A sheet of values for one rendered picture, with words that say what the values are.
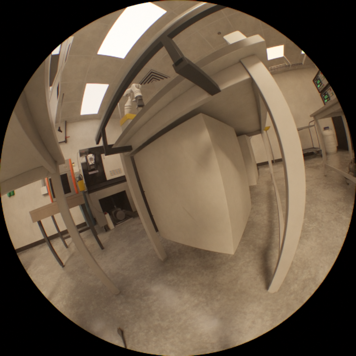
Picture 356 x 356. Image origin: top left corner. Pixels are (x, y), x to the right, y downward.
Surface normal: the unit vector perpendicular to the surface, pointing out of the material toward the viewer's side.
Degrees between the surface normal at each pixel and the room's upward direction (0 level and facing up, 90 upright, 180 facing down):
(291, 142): 90
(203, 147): 90
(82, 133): 90
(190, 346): 0
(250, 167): 90
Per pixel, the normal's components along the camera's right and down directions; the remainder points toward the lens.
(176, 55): -0.65, 0.26
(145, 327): -0.29, -0.95
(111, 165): 0.71, -0.15
